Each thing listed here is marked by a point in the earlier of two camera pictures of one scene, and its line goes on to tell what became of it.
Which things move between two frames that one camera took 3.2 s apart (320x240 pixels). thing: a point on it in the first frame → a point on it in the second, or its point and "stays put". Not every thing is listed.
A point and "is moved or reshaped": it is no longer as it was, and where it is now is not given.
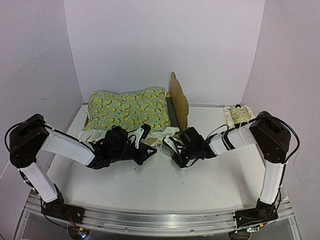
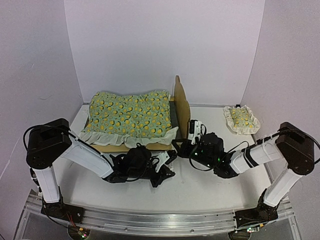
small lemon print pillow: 237,115 stays put
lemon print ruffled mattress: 130,110 stays put
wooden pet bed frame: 179,104 is moved or reshaped
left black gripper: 136,155 → 157,175
